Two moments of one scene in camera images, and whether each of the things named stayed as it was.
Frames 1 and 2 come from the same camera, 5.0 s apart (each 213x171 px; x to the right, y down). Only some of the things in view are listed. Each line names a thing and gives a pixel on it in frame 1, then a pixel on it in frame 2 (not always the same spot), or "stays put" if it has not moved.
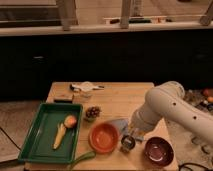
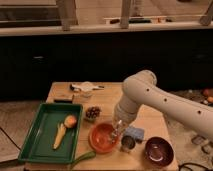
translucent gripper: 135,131 to 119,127
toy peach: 70,121 stays put
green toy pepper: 85,155 stays put
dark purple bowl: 158,151 stays put
